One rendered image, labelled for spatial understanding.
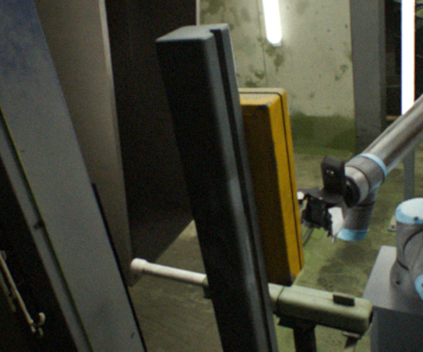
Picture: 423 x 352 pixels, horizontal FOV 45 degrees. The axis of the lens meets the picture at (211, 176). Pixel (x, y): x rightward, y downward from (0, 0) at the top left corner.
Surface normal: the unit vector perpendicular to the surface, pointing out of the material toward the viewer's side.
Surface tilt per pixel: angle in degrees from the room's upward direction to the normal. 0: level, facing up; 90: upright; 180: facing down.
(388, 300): 0
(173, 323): 0
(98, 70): 91
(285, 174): 90
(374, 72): 90
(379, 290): 0
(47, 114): 90
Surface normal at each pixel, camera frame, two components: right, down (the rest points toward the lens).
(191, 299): -0.17, -0.88
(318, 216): -0.62, 0.33
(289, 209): 0.86, 0.08
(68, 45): -0.47, 0.48
